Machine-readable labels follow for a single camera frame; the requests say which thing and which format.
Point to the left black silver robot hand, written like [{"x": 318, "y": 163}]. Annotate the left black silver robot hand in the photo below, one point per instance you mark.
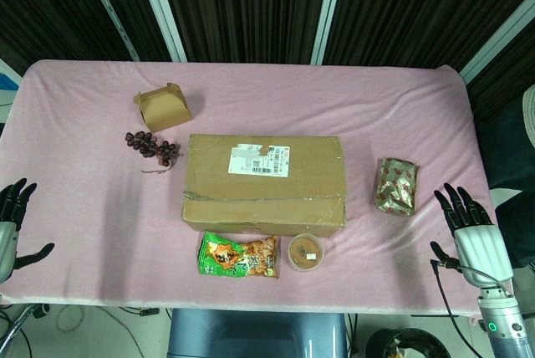
[{"x": 8, "y": 245}]

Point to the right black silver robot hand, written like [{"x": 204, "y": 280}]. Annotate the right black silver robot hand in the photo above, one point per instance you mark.
[{"x": 480, "y": 249}]

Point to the large cardboard box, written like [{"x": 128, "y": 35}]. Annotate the large cardboard box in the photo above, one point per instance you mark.
[{"x": 267, "y": 190}]

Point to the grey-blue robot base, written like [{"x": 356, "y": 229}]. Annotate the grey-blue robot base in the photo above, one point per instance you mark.
[{"x": 251, "y": 333}]

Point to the chrome stand legs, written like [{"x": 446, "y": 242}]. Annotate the chrome stand legs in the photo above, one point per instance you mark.
[{"x": 18, "y": 326}]

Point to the person in dark clothing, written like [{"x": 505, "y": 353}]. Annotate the person in dark clothing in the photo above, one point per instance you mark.
[{"x": 514, "y": 157}]

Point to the gold foil snack packet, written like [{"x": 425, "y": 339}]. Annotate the gold foil snack packet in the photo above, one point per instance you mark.
[{"x": 397, "y": 186}]

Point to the black waste bin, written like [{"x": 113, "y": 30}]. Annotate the black waste bin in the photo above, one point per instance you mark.
[{"x": 384, "y": 345}]

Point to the black power adapter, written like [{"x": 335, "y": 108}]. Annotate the black power adapter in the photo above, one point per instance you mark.
[{"x": 148, "y": 312}]

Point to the bunch of dark red grapes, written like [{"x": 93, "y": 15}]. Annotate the bunch of dark red grapes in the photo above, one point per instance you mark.
[{"x": 146, "y": 144}]

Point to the clear tub of rubber bands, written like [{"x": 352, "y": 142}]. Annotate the clear tub of rubber bands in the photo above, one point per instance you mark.
[{"x": 305, "y": 251}]

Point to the small kraft paper box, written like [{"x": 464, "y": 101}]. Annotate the small kraft paper box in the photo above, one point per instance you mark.
[{"x": 165, "y": 109}]

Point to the green orange snack bag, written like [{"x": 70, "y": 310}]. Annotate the green orange snack bag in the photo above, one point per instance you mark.
[{"x": 234, "y": 257}]

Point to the pink table cloth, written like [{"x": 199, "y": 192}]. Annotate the pink table cloth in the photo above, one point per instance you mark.
[{"x": 292, "y": 94}]

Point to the white metal frame post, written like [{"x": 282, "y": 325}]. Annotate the white metal frame post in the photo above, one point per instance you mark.
[
  {"x": 161, "y": 6},
  {"x": 497, "y": 42},
  {"x": 329, "y": 6}
]

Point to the thin grey frame strip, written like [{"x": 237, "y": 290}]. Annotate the thin grey frame strip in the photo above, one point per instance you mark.
[{"x": 108, "y": 6}]

